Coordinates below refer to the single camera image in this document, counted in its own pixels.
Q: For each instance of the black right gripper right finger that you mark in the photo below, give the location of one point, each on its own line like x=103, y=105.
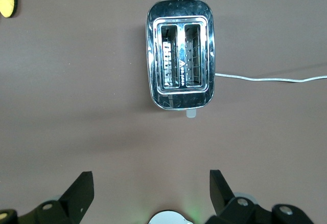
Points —
x=221, y=194

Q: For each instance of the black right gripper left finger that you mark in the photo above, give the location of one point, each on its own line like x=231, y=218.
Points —
x=76, y=196

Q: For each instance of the white toaster lever knob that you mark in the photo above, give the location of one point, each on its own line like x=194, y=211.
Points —
x=191, y=113

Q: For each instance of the chrome two-slot toaster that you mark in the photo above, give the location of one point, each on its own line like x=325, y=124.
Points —
x=180, y=9

